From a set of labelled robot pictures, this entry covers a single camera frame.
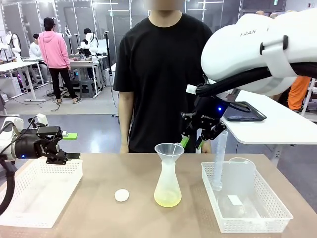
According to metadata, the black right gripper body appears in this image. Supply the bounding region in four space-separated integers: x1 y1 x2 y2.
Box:
193 96 227 128

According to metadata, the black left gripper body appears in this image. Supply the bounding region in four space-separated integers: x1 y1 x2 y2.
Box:
14 135 60 159

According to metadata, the clear plastic funnel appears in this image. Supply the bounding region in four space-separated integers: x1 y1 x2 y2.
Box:
154 142 185 169

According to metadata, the clear plastic graduated cylinder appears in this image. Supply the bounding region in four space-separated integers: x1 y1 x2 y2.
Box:
211 130 228 191

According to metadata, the clear plastic measuring beaker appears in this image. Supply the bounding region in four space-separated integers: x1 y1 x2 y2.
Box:
217 157 257 219

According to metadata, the translucent plastic conical flask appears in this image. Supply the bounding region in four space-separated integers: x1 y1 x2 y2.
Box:
154 160 182 208

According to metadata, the white round flask cap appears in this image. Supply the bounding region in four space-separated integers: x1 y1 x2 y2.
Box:
114 188 130 202

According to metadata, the white perforated plastic basket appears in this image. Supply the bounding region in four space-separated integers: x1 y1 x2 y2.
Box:
0 158 84 228
201 161 294 234

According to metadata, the person's right forearm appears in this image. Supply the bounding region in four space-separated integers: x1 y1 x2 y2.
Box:
118 90 135 147

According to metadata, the black tray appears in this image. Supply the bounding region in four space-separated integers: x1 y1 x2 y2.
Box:
222 101 267 122

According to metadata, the grey step stool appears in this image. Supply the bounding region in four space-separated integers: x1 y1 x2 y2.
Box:
79 79 97 99

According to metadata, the person in black t-shirt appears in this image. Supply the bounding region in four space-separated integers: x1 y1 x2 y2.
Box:
113 11 213 154

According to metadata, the long white desk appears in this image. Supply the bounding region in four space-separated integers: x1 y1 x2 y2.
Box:
0 60 48 102

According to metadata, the white workbench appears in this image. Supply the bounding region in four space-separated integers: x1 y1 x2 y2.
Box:
70 56 102 96

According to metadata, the person in pink hoodie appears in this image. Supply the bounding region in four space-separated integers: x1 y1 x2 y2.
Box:
38 17 82 104

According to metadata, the seated person in white shirt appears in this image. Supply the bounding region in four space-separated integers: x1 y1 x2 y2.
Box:
29 34 48 84

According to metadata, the white computer tower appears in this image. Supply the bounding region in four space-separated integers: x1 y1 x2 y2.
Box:
104 63 117 87

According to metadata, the mannequin in orange with cap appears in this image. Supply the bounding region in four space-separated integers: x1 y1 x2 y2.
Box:
284 9 312 112

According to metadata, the black pole stand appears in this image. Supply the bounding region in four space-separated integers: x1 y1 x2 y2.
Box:
104 31 112 87

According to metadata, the dark-haired person in white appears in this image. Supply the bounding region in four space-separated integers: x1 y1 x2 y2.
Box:
80 28 102 57

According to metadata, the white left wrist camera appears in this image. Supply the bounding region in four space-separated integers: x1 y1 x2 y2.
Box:
34 113 49 127

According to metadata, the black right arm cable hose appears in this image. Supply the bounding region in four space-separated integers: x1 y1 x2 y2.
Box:
195 63 317 112

